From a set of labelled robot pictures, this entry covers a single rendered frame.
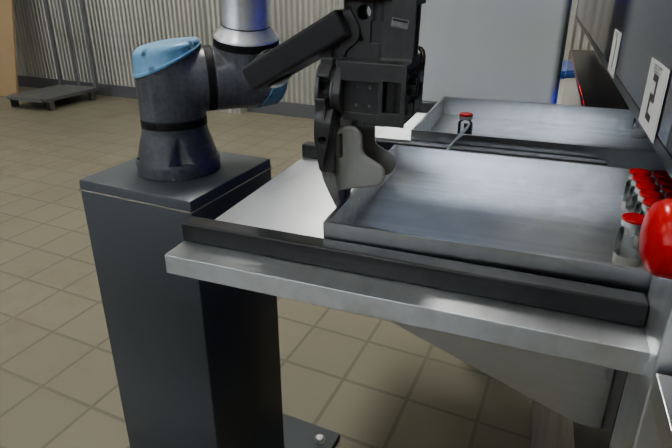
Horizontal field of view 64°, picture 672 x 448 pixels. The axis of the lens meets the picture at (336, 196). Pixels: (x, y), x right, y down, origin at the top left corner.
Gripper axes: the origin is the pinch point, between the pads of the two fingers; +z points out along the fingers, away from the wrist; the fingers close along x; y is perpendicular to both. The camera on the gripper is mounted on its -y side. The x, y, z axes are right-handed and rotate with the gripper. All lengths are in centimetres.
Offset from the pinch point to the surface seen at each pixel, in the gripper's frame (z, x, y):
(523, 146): 0.6, 28.2, 16.6
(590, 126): 3, 54, 27
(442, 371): 91, 89, 3
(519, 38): -8, 88, 11
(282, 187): 3.8, 8.6, -10.3
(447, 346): 12.9, -2.3, 12.8
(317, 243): 1.5, -7.4, 1.1
